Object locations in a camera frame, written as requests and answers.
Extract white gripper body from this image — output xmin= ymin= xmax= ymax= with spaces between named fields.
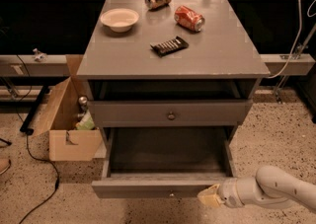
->
xmin=218 ymin=178 xmax=244 ymax=208

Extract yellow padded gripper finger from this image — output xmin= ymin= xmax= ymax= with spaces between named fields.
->
xmin=197 ymin=184 xmax=224 ymax=208

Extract grey drawer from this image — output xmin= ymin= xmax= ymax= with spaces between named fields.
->
xmin=92 ymin=126 xmax=235 ymax=198
xmin=88 ymin=100 xmax=252 ymax=127

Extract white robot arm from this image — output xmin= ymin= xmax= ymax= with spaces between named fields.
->
xmin=197 ymin=166 xmax=316 ymax=213

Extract grey top drawer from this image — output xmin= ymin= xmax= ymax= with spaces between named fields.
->
xmin=88 ymin=100 xmax=252 ymax=127

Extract grey wooden drawer cabinet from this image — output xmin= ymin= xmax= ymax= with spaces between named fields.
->
xmin=76 ymin=0 xmax=272 ymax=137

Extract green white bottle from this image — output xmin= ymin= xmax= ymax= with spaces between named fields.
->
xmin=75 ymin=112 xmax=95 ymax=130

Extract cardboard box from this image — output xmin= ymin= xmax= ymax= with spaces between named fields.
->
xmin=34 ymin=55 xmax=106 ymax=161

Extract black snack bar wrapper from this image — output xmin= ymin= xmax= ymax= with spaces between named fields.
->
xmin=151 ymin=37 xmax=189 ymax=57

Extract silver metal bottle top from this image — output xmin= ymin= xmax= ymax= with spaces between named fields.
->
xmin=78 ymin=96 xmax=88 ymax=112

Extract red soda can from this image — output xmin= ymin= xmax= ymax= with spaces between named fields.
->
xmin=174 ymin=5 xmax=205 ymax=32

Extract black metal stand leg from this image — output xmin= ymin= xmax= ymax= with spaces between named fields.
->
xmin=20 ymin=85 xmax=49 ymax=135

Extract white ceramic bowl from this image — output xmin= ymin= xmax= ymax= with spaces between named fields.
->
xmin=100 ymin=8 xmax=139 ymax=33

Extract brown shoe tip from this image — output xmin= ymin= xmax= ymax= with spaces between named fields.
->
xmin=0 ymin=158 xmax=11 ymax=175

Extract crumpled clear plastic piece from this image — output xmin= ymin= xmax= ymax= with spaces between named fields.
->
xmin=33 ymin=48 xmax=47 ymax=62

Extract white hanging cable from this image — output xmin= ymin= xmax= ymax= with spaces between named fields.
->
xmin=266 ymin=0 xmax=303 ymax=80

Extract black floor cable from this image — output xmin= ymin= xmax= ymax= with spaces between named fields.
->
xmin=13 ymin=54 xmax=61 ymax=224

